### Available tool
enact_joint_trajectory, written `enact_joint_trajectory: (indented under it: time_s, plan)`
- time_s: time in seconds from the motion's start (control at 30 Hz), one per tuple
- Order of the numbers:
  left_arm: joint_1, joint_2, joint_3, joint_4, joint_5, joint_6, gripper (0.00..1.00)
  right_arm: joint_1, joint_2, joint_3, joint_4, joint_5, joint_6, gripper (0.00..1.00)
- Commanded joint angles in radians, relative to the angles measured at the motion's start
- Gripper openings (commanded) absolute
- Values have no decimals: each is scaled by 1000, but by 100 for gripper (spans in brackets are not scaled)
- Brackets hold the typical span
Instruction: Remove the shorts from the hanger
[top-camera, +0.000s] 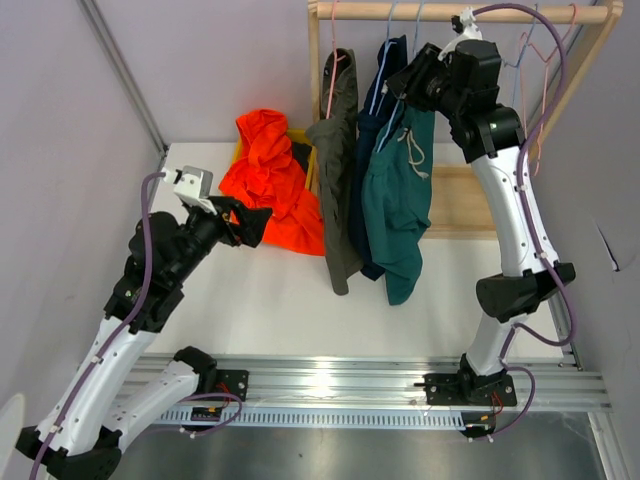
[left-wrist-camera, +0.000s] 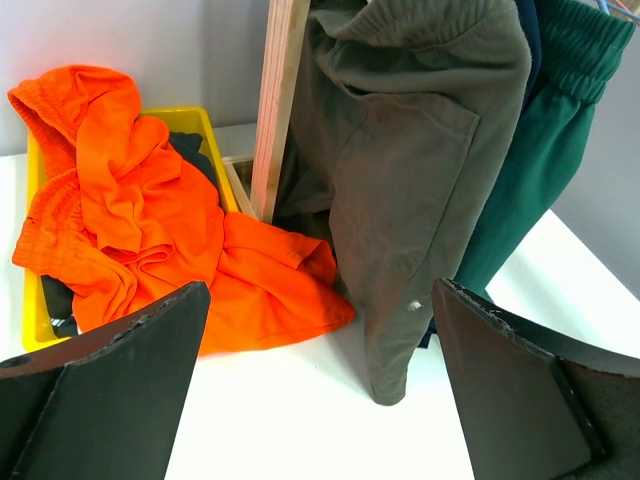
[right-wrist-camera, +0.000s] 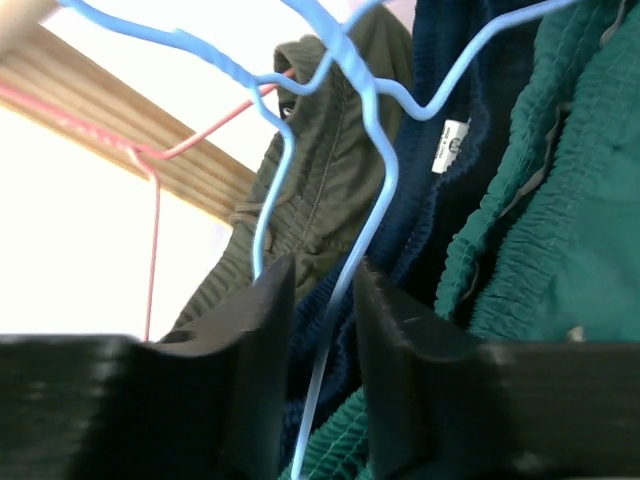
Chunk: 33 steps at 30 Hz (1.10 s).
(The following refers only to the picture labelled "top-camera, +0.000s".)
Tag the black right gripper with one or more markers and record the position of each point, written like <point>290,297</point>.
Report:
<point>411,79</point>

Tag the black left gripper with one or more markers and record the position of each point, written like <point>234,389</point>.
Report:
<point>251,221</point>

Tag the blue hanger with teal shorts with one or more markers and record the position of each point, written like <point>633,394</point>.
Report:
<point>392,122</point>

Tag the orange shorts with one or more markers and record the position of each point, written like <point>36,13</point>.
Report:
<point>266,175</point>

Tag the teal green shorts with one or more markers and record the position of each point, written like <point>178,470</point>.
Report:
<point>397,196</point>

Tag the blue hanger with orange shorts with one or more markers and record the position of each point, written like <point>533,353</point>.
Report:
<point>518,88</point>

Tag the pink hanger with black shorts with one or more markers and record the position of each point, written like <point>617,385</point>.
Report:
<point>546,61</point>

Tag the navy blue shorts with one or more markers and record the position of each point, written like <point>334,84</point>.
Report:
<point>374,115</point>

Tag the black shorts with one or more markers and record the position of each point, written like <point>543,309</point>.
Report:
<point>301,153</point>

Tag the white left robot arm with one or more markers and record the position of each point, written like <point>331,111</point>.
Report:
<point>87,432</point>

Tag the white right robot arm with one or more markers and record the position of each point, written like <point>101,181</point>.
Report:
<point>492,139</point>

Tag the olive green shorts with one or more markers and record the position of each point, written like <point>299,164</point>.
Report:
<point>335,142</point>

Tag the yellow plastic tray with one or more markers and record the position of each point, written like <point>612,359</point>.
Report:
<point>298,135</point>

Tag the wooden clothes rack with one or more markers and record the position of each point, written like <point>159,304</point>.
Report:
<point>460,209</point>

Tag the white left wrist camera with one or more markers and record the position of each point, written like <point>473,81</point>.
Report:
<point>192,186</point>

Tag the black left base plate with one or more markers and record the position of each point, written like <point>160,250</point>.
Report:
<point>233,381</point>

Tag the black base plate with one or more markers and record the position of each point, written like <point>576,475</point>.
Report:
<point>467,389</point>
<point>233,381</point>

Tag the white slotted cable duct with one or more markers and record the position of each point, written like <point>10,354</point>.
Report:
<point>411,419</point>

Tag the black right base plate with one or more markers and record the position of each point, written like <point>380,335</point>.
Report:
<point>467,389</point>

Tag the aluminium mounting rail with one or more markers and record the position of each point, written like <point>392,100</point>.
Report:
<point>372,383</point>

